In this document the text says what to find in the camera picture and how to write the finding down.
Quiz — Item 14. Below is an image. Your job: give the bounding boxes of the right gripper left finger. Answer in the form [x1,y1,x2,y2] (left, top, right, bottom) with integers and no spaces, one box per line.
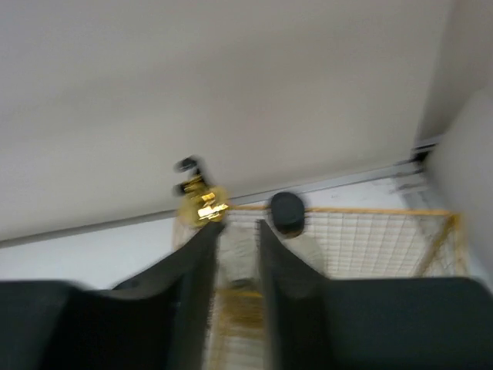
[1,223,223,369]

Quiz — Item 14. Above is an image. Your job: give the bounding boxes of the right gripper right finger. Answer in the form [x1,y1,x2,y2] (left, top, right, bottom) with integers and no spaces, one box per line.
[258,220,492,369]

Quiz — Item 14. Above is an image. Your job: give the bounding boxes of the glass cruet gold spout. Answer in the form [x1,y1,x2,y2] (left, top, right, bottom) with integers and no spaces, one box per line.
[173,156,230,242]

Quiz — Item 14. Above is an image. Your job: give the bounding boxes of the gold wire basket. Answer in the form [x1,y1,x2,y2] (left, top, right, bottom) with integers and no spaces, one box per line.
[203,207,470,369]

